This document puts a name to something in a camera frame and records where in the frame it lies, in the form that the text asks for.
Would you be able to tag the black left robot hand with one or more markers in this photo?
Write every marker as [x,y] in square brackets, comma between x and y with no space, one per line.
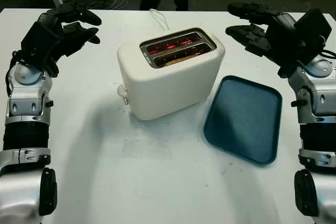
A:
[67,41]

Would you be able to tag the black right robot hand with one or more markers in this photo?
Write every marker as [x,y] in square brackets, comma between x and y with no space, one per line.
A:
[282,37]

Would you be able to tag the browned toast slice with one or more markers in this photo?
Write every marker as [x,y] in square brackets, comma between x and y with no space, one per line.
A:
[174,62]

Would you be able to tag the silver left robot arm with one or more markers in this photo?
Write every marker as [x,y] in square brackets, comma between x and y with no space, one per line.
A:
[25,95]

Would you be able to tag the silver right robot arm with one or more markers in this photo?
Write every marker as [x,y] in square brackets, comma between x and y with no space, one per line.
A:
[319,98]

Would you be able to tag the white toaster lever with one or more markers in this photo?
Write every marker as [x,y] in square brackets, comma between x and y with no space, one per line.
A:
[121,90]

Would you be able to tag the chrome toaster knob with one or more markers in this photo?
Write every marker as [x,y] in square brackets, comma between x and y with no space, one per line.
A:
[126,101]

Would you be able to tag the cream white toaster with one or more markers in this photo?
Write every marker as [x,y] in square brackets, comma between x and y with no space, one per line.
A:
[170,90]

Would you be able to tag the dark blue plastic tray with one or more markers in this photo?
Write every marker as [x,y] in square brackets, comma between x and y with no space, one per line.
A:
[242,119]

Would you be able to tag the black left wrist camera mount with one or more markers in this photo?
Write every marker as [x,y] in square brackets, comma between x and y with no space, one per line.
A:
[38,37]

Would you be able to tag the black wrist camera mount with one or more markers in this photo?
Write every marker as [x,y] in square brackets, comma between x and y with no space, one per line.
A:
[313,27]
[38,37]

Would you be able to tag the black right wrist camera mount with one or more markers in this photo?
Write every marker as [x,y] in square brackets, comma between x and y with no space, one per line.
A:
[313,27]

